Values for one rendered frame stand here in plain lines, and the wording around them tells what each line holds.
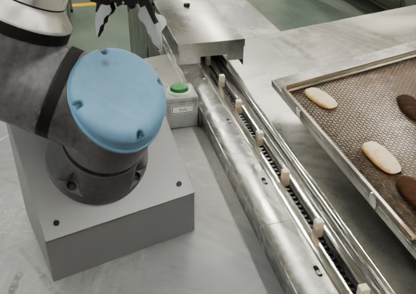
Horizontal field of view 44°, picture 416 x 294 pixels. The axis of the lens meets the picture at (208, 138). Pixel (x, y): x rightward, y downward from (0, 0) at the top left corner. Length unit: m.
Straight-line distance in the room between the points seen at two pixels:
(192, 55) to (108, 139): 0.80
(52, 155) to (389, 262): 0.53
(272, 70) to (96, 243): 0.81
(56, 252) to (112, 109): 0.28
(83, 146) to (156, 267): 0.27
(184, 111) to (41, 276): 0.49
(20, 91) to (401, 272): 0.60
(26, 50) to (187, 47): 0.79
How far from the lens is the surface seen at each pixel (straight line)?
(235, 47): 1.37
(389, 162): 0.92
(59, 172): 0.74
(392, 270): 0.85
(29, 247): 0.88
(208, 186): 0.96
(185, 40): 1.35
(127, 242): 0.82
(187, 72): 1.31
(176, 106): 1.11
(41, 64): 0.60
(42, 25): 0.59
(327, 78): 1.20
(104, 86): 0.58
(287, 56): 1.54
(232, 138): 1.02
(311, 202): 0.90
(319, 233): 0.84
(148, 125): 0.59
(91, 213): 0.77
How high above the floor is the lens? 1.40
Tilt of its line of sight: 31 degrees down
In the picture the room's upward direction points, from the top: straight up
